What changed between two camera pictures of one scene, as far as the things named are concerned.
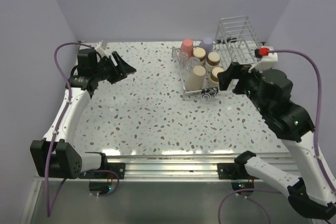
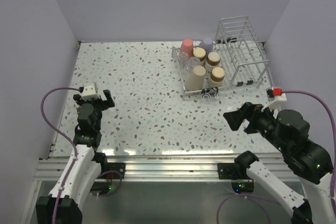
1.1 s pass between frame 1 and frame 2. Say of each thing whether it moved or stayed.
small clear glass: stayed
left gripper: moved
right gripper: moved
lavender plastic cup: stayed
